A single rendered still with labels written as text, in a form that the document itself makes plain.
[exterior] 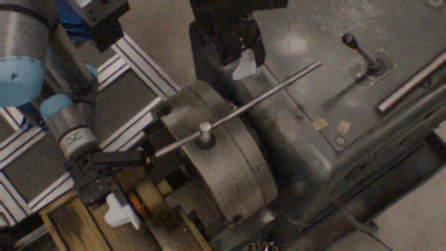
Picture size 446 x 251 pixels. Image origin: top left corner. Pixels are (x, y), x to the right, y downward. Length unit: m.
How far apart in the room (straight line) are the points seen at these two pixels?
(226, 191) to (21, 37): 0.46
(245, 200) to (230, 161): 0.09
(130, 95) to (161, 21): 0.55
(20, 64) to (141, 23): 1.73
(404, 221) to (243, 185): 1.38
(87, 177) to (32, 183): 1.06
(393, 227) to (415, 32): 1.30
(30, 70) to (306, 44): 0.52
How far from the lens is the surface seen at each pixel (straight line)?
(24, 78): 0.91
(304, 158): 0.97
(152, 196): 1.08
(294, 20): 1.07
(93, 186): 1.12
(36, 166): 2.18
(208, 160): 0.97
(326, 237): 1.65
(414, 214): 2.32
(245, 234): 1.30
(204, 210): 1.06
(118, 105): 2.18
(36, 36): 0.95
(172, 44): 2.51
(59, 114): 1.19
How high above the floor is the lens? 2.15
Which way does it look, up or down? 68 degrees down
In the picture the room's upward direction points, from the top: 5 degrees counter-clockwise
